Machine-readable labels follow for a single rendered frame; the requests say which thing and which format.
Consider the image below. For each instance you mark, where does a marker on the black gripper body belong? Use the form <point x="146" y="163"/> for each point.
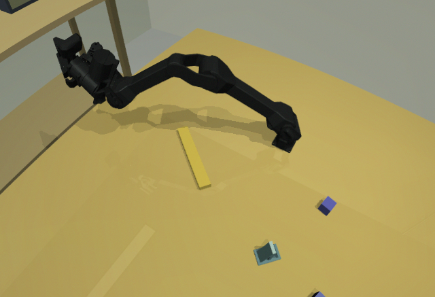
<point x="77" y="67"/>

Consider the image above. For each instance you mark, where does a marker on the yellow bar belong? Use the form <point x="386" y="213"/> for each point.
<point x="194" y="159"/>

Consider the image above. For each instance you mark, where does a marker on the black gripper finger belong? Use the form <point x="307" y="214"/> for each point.
<point x="56" y="43"/>
<point x="63" y="65"/>

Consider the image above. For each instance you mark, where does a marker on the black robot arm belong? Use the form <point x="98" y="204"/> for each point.
<point x="214" y="75"/>

